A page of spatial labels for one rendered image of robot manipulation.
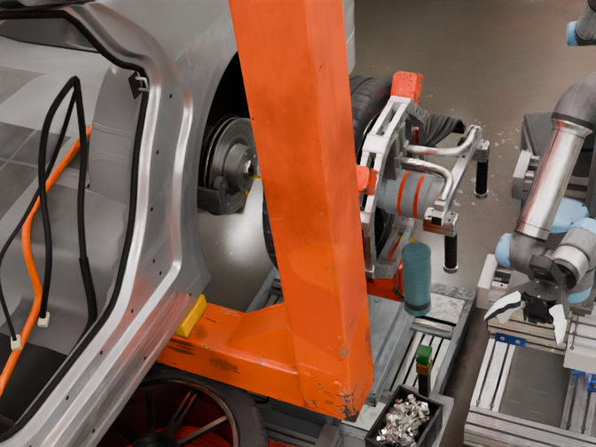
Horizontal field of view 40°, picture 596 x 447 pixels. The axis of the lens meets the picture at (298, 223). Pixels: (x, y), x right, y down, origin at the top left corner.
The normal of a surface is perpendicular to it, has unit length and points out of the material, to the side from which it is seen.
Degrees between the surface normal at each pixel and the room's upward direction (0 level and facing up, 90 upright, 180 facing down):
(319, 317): 90
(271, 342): 90
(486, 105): 0
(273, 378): 90
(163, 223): 90
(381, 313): 0
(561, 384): 0
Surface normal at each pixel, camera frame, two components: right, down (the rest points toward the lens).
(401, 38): -0.11, -0.73
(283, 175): -0.40, 0.65
